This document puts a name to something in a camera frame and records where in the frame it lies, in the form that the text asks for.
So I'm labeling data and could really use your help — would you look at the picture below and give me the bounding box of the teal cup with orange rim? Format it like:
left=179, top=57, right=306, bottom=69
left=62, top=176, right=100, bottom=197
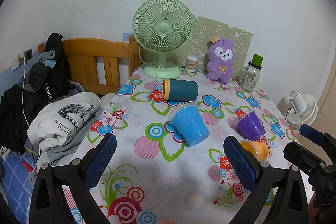
left=161, top=79, right=198, bottom=103

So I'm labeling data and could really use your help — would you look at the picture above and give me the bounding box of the orange plastic cup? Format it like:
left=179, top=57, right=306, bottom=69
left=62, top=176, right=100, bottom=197
left=239, top=139, right=270, bottom=162

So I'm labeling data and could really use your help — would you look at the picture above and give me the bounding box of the green desk fan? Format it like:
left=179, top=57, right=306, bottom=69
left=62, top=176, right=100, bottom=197
left=132, top=0, right=195, bottom=80

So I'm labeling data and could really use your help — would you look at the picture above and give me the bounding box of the white charging cable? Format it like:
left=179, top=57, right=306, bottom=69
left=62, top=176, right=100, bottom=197
left=20, top=55, right=42, bottom=170

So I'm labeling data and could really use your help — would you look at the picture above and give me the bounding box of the beige door panel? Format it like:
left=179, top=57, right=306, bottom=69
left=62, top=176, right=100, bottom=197
left=314, top=67, right=336, bottom=133

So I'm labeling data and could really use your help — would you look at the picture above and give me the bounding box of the floral tablecloth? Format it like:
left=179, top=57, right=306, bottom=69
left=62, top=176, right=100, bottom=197
left=62, top=67, right=311, bottom=224

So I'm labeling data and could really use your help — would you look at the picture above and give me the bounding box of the black jacket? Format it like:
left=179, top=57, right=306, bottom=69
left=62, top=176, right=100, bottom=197
left=42, top=33, right=73, bottom=98

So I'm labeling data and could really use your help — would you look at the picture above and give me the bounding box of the blue plastic cup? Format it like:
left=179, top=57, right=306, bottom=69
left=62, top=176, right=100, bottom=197
left=169, top=103, right=210, bottom=147

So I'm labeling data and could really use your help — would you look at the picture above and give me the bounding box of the blue plaid bed sheet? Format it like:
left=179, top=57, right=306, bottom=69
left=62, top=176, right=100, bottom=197
left=0, top=150, right=40, bottom=217

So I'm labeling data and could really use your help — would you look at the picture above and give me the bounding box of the dark clothes pile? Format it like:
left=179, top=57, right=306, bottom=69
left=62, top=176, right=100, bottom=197
left=0, top=83, right=49, bottom=154

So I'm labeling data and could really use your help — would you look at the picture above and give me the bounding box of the white fan cable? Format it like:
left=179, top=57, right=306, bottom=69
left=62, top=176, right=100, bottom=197
left=156, top=57, right=165, bottom=86

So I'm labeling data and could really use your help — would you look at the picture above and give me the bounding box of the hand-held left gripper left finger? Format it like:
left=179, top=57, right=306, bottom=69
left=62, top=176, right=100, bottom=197
left=29, top=134, right=117, bottom=224

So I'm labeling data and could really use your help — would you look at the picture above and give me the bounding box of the cotton swab container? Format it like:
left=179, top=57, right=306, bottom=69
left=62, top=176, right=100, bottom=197
left=185, top=55, right=199, bottom=73

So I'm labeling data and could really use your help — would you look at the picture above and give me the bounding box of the white printed shirt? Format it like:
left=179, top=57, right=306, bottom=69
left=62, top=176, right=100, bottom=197
left=27, top=92, right=102, bottom=152

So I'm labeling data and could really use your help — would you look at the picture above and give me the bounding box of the beige patterned foam board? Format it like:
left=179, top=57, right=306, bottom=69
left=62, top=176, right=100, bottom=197
left=181, top=15, right=253, bottom=81

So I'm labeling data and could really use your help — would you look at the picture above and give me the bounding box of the glass jar with green lid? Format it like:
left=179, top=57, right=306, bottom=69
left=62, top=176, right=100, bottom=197
left=238, top=54, right=264, bottom=93

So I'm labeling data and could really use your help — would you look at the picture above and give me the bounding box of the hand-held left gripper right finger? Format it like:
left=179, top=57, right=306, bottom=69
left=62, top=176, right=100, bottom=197
left=223, top=136, right=309, bottom=224

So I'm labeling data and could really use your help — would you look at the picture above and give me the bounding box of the grey folded cloth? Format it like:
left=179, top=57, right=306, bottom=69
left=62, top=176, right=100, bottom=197
left=25, top=132, right=92, bottom=167

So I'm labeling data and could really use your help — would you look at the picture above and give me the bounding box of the black waist bag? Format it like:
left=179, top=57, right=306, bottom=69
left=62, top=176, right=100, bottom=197
left=29, top=62, right=59, bottom=104

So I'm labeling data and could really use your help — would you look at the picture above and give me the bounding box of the wooden bed headboard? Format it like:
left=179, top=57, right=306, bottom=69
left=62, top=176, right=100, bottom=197
left=38, top=35, right=144, bottom=97

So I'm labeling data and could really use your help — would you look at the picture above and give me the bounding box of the purple plastic cup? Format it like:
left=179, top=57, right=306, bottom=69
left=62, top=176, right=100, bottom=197
left=234, top=110, right=266, bottom=141

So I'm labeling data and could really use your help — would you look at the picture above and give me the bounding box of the white fan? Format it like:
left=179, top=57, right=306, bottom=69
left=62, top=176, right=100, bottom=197
left=285, top=89, right=319, bottom=131

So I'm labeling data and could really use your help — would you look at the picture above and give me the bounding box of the purple plush toy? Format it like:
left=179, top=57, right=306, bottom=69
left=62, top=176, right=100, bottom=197
left=206, top=36, right=237, bottom=82

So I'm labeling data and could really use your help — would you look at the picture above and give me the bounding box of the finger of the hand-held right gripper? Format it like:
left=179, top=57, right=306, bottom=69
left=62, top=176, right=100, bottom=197
left=283, top=141, right=327, bottom=171
left=299, top=124, right=336, bottom=149

